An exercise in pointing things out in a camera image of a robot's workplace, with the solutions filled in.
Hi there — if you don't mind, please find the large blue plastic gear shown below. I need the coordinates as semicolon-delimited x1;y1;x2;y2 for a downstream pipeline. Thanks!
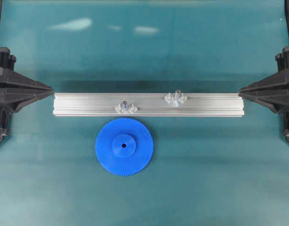
95;118;154;177

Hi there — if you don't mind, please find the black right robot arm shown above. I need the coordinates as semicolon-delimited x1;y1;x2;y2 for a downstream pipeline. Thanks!
239;46;289;143

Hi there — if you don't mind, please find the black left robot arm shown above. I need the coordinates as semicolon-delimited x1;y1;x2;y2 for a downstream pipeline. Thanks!
0;48;54;143

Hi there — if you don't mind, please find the left steel shaft with bracket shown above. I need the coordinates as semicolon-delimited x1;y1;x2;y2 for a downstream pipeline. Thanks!
114;101;138;114

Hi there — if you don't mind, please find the steel shaft with bracket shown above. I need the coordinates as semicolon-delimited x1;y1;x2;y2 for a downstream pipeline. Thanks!
114;101;138;114
164;89;188;107

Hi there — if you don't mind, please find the right steel shaft with bracket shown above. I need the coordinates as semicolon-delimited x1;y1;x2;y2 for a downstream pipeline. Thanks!
164;89;188;107

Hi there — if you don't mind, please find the silver aluminium extrusion rail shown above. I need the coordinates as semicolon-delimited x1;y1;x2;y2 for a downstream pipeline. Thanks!
53;93;244;117

